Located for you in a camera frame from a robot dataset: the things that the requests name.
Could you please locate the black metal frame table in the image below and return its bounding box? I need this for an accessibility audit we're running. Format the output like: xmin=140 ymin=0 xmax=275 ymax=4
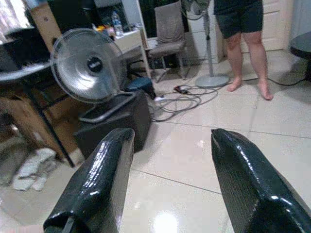
xmin=0 ymin=62 xmax=76 ymax=168

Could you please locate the blue bag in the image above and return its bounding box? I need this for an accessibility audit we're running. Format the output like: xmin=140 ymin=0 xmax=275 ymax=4
xmin=125 ymin=76 xmax=156 ymax=100

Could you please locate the beige dining chair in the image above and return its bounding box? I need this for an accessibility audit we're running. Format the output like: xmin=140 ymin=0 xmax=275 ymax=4
xmin=147 ymin=1 xmax=188 ymax=83

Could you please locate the white cloth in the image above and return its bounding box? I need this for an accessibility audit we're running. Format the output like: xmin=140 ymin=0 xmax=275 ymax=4
xmin=11 ymin=148 xmax=58 ymax=192

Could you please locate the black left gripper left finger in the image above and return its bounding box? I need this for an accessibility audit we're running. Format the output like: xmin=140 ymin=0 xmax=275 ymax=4
xmin=43 ymin=128 xmax=136 ymax=233

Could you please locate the black power cable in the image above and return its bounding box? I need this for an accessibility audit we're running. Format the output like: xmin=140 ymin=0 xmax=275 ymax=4
xmin=267 ymin=75 xmax=307 ymax=86

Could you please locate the person in black shorts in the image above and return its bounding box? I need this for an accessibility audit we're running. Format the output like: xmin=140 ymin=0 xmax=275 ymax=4
xmin=213 ymin=0 xmax=275 ymax=101

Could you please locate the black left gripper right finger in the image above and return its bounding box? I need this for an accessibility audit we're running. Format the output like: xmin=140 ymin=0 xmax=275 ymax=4
xmin=210 ymin=128 xmax=311 ymax=233

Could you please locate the clear plastic water bottle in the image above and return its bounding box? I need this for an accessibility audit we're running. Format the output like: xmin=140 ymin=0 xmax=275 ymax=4
xmin=111 ymin=11 xmax=124 ymax=37

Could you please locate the silver desk fan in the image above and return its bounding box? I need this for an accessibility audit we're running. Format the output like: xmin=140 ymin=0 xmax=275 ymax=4
xmin=50 ymin=28 xmax=129 ymax=104

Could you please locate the black speaker box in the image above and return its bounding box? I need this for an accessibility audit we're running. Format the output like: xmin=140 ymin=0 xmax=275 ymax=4
xmin=74 ymin=89 xmax=153 ymax=160

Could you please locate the round black table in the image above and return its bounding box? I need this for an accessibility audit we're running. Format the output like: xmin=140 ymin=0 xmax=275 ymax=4
xmin=290 ymin=31 xmax=311 ymax=82

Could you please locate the grey cable bundle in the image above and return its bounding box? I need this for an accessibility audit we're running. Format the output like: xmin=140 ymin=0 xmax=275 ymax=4
xmin=149 ymin=84 xmax=219 ymax=122

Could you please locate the grey pedestal fan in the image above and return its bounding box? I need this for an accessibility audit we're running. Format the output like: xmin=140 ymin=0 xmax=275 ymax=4
xmin=183 ymin=0 xmax=231 ymax=88

